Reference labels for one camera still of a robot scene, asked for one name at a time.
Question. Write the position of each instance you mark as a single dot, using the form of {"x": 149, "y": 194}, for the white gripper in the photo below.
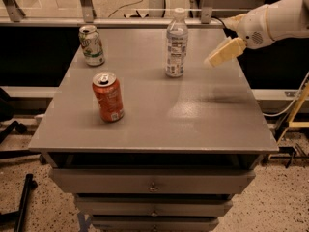
{"x": 251, "y": 29}

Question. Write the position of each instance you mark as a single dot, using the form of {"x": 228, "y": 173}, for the black office chair base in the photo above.
{"x": 6, "y": 114}

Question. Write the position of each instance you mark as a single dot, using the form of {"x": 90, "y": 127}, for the grey drawer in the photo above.
{"x": 152, "y": 181}
{"x": 153, "y": 207}
{"x": 155, "y": 224}

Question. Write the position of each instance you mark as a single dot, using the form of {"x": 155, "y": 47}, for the middle grey drawer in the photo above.
{"x": 153, "y": 207}

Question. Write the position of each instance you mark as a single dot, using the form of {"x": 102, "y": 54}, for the clear blue-label plastic bottle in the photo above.
{"x": 176, "y": 44}

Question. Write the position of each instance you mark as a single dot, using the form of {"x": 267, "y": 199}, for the top grey drawer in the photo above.
{"x": 152, "y": 181}

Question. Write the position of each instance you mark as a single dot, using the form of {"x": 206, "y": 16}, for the orange soda can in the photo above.
{"x": 107, "y": 90}

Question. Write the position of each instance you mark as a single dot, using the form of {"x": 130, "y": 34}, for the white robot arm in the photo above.
{"x": 287, "y": 19}

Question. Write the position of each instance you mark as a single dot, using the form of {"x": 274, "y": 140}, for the grey drawer cabinet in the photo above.
{"x": 206, "y": 119}

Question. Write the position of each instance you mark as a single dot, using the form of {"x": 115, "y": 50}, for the black metal stand bar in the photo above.
{"x": 18, "y": 217}

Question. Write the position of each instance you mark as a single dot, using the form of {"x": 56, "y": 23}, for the bottom grey drawer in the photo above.
{"x": 155, "y": 224}

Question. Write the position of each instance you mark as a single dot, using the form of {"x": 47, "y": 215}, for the green white soda can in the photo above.
{"x": 91, "y": 45}

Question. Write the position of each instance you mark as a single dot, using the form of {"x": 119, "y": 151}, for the metal window frame rail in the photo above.
{"x": 114, "y": 13}

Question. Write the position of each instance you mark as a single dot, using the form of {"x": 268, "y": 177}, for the yellow metal frame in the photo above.
{"x": 290, "y": 122}

